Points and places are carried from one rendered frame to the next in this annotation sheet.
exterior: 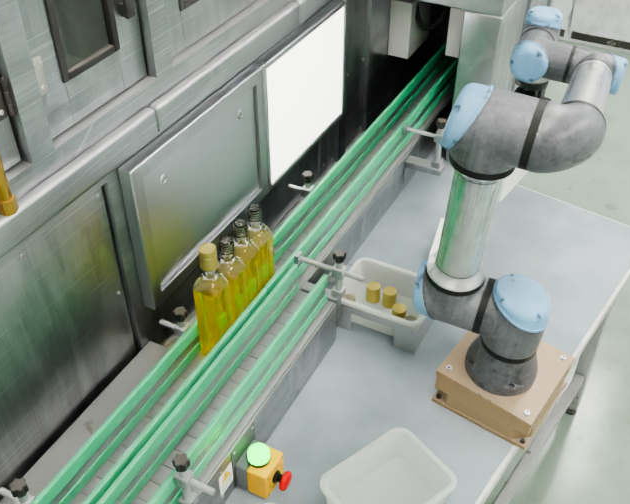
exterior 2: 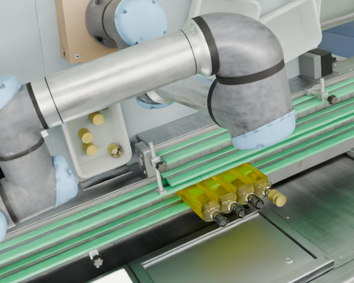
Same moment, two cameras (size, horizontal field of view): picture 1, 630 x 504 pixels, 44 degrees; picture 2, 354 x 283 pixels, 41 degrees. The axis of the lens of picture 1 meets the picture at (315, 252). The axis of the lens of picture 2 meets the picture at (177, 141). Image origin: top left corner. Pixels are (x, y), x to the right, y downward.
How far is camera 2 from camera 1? 154 cm
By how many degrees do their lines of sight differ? 62
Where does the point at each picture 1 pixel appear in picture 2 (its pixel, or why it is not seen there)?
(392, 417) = not seen: hidden behind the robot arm
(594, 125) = (236, 22)
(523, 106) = (280, 82)
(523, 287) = (140, 27)
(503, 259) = not seen: outside the picture
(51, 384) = (327, 186)
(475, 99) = (291, 121)
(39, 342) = (349, 200)
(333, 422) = not seen: hidden behind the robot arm
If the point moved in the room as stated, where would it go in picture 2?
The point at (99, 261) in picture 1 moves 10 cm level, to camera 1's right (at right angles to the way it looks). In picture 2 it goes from (317, 229) to (303, 211)
